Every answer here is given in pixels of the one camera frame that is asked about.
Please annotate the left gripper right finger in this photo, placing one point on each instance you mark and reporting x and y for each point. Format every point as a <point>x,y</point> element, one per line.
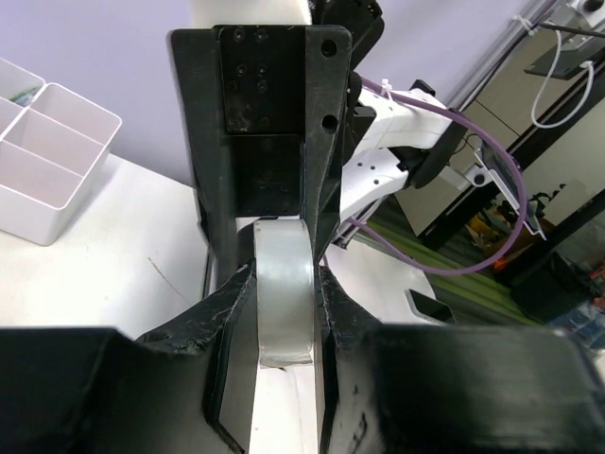
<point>439,388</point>

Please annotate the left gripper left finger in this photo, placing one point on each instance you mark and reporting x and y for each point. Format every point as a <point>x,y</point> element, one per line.
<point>184,387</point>

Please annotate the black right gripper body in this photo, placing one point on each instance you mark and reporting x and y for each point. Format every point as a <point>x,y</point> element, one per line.
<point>263,107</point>

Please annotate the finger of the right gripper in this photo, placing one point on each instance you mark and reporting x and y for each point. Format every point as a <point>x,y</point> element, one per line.
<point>321,182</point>
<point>217,220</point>

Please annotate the clear tape roll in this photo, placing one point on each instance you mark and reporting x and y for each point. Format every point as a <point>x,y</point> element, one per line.
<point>285,292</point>

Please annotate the green pen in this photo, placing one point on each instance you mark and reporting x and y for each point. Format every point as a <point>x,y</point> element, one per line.
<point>24,98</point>

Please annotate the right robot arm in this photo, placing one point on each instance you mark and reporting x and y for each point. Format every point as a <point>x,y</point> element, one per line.
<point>385,145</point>

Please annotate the white compartment organizer tray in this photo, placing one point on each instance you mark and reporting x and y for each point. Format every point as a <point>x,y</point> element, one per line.
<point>51,154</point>

